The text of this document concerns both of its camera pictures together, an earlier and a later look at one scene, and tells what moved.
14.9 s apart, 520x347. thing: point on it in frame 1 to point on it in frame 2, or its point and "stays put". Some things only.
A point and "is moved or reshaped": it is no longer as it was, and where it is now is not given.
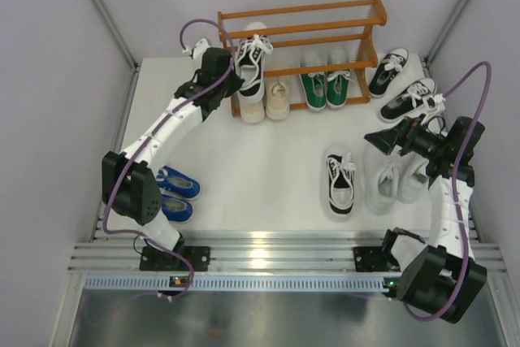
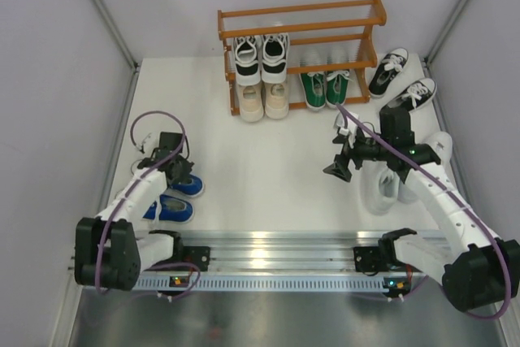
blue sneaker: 175,210 stays put
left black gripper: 236,84 to 186,169
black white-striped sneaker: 340,183 to 275,49
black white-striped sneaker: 249,58 is moved or reshaped
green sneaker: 337,88 stays put
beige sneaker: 277,97 stays put
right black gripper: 405,137 to 340,167
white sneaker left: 381,179 stays put
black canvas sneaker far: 389,66 stays put
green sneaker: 314,90 stays put
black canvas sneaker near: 408,101 stays put
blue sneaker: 178,183 stays put
